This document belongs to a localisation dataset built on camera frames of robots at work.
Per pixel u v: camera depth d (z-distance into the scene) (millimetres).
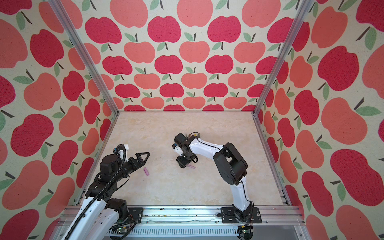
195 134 706
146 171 893
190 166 906
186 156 783
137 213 751
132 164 674
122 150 600
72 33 778
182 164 812
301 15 718
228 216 729
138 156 688
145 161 693
